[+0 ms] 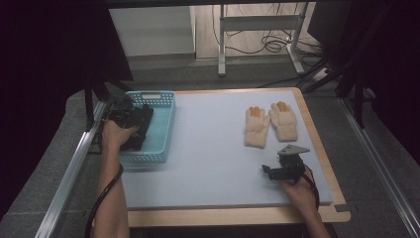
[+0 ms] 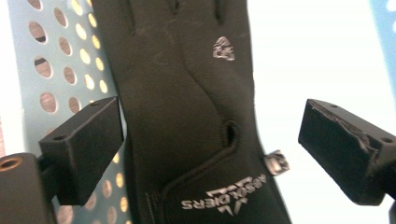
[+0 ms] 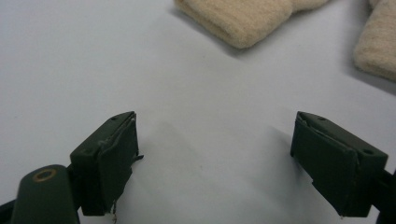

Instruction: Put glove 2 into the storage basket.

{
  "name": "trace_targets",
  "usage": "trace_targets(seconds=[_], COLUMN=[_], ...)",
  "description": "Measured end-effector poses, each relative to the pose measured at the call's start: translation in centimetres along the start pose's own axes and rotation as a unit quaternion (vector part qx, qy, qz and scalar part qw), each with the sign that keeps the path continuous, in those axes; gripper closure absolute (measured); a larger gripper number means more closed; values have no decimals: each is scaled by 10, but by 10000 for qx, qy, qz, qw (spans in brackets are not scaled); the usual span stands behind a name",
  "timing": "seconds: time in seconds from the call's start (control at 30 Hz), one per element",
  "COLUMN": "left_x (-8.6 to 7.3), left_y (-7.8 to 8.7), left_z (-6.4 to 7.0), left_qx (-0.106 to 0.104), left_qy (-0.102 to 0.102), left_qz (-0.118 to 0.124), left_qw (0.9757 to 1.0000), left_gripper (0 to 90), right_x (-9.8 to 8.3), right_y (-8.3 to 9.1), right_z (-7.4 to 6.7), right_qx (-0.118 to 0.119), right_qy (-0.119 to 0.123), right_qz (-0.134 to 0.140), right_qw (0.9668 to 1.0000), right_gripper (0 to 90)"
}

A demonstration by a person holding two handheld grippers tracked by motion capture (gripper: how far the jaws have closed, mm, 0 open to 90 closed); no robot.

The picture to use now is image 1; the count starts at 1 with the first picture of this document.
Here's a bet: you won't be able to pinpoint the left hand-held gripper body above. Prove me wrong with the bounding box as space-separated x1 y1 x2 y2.
107 95 142 130

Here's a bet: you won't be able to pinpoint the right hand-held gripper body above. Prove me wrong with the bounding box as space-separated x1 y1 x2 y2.
270 144 311 182

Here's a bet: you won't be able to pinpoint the cream fuzzy glove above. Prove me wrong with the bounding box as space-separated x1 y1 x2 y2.
267 100 299 143
244 105 271 150

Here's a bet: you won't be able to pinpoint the light blue plastic basket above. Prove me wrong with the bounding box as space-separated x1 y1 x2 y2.
118 90 177 165

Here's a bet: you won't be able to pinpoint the person's left hand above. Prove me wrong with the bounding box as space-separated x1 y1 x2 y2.
100 118 141 154

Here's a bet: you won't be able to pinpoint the person's right hand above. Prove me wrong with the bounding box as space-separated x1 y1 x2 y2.
279 166 319 216

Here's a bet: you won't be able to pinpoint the black stand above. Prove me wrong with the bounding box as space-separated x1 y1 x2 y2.
83 76 134 132

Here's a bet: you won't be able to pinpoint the white foam mat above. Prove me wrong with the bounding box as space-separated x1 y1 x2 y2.
120 89 334 210

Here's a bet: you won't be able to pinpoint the grey tape piece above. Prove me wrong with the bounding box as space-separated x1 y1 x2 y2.
334 202 353 213

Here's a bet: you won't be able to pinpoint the white cabinet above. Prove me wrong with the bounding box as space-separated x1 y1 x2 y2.
108 5 197 59

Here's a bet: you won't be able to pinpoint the black tripod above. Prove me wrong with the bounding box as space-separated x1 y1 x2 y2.
301 55 368 131

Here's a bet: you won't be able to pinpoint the white power strip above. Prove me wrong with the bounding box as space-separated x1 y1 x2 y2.
310 66 331 83

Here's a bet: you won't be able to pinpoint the dark curtain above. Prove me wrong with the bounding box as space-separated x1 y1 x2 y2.
0 0 135 220
306 0 420 157

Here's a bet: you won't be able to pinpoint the white metal stand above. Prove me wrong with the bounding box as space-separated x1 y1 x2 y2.
217 3 307 78

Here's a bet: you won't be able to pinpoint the right hand-held gripper cable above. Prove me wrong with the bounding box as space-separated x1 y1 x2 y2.
301 164 322 211

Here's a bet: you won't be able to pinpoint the hand-held gripper cable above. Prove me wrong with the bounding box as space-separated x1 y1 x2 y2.
301 164 322 211
84 163 125 238

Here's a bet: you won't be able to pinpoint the aluminium rail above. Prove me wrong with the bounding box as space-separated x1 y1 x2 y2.
34 100 110 238
338 96 420 238

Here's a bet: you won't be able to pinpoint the left hand-held gripper cable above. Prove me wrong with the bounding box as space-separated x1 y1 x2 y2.
84 163 125 238

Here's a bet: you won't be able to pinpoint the black floor cables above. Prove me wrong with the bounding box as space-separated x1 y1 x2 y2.
211 3 327 67

